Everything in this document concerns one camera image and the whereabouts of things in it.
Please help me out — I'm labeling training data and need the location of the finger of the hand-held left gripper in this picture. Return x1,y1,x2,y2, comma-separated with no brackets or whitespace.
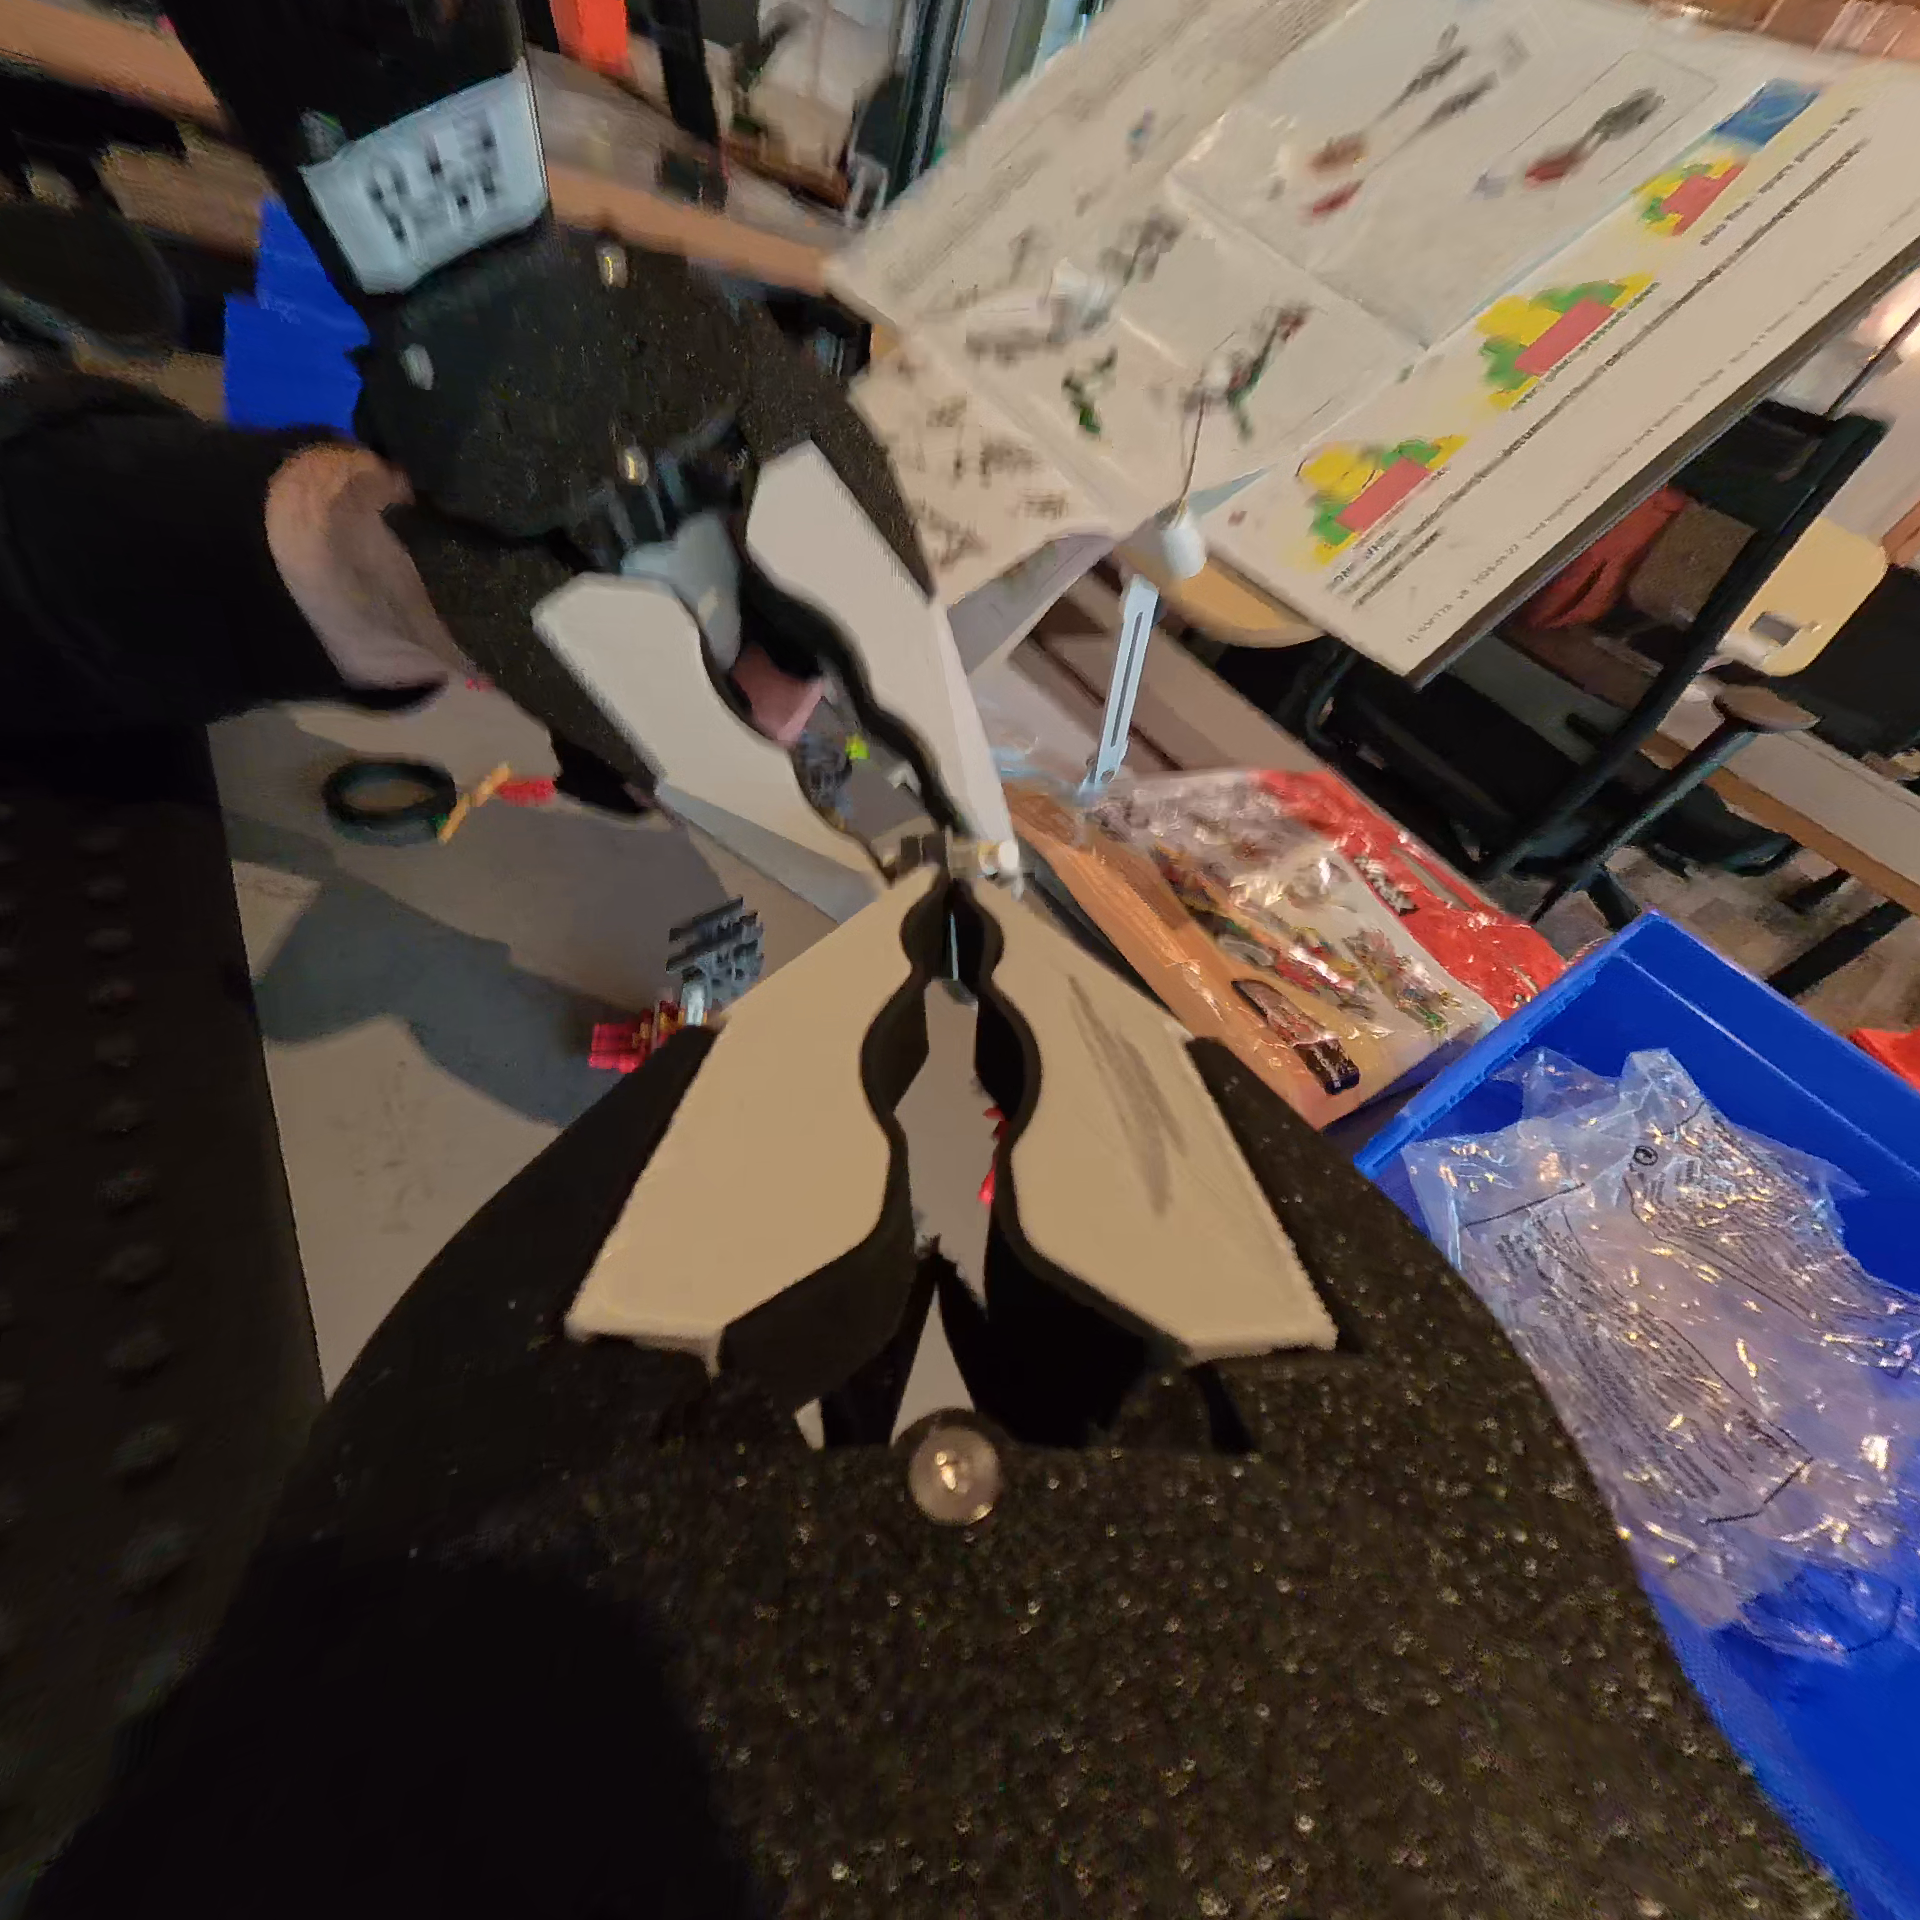
743,439,1025,886
532,574,891,920

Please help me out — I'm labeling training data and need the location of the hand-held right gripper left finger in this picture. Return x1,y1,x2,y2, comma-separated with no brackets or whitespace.
566,867,948,1370

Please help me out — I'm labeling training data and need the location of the black metal frame rack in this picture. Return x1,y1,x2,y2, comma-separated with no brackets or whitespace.
1305,396,1895,901

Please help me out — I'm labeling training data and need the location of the person's left forearm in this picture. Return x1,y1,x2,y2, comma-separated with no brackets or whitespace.
0,374,377,729

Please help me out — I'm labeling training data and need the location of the clear plastic bag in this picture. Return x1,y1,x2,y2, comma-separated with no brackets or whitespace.
1403,1049,1920,1666

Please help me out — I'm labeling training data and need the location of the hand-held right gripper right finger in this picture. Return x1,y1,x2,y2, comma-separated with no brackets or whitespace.
948,885,1340,1370

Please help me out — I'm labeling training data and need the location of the toy parts bag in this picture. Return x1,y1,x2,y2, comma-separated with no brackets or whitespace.
1003,767,1569,1127

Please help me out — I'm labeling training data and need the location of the blue plastic container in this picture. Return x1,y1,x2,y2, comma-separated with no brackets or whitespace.
222,194,375,440

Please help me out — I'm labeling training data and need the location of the grey red yellow toy assembly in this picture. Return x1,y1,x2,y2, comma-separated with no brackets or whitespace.
885,831,1025,1209
589,897,771,1074

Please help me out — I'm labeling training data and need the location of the orange red cushion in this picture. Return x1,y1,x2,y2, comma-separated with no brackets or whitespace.
1553,487,1690,631

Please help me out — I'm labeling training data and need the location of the pale wooden stand with post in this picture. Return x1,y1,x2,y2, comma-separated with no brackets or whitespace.
1153,506,1330,649

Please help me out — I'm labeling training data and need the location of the person's left hand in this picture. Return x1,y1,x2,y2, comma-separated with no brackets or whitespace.
268,447,459,699

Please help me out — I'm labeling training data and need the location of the black rubber tire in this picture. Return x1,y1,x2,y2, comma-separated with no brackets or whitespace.
322,756,459,845

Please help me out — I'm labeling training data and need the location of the printed instruction sheet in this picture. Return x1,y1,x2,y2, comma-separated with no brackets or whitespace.
825,0,1920,676

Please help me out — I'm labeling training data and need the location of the blue plastic bin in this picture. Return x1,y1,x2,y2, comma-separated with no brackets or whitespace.
1355,911,1920,1920

